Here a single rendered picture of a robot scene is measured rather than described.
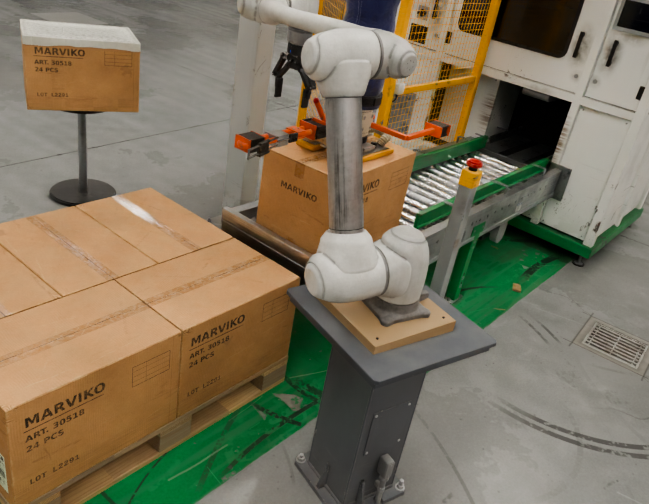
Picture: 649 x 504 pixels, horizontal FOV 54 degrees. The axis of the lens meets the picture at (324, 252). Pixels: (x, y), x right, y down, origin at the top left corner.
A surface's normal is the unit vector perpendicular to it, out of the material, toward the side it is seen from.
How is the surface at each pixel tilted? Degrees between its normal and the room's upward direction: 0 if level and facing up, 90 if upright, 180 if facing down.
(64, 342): 0
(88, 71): 90
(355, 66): 76
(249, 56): 90
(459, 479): 0
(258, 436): 0
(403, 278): 88
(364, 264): 68
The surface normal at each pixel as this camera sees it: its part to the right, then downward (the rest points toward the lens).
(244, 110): -0.64, 0.31
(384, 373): 0.16, -0.87
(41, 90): 0.40, 0.50
